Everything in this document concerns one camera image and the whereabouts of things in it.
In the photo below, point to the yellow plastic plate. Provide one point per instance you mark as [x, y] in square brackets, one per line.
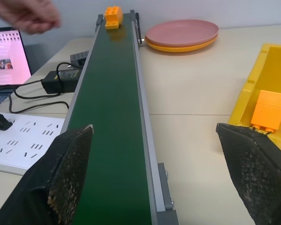
[177, 47]

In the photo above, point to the yellow plastic bin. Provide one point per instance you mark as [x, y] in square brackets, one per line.
[267, 93]

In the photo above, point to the white power strip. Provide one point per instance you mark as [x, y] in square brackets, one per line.
[23, 140]

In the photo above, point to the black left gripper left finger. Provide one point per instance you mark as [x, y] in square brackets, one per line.
[60, 173]

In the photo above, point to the laptop computer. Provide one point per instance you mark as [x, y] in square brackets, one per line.
[6, 58]

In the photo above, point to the pink plastic plate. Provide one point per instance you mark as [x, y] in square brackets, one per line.
[181, 32]

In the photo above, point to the green conveyor belt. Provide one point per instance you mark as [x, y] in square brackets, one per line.
[114, 122]

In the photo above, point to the orange toy brick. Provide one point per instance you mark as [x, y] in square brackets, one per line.
[113, 17]
[269, 110]

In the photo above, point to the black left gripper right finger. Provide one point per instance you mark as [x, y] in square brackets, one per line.
[255, 168]

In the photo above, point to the black power adapter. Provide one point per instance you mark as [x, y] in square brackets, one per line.
[60, 80]

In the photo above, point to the person's bare hand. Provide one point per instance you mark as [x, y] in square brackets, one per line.
[30, 14]

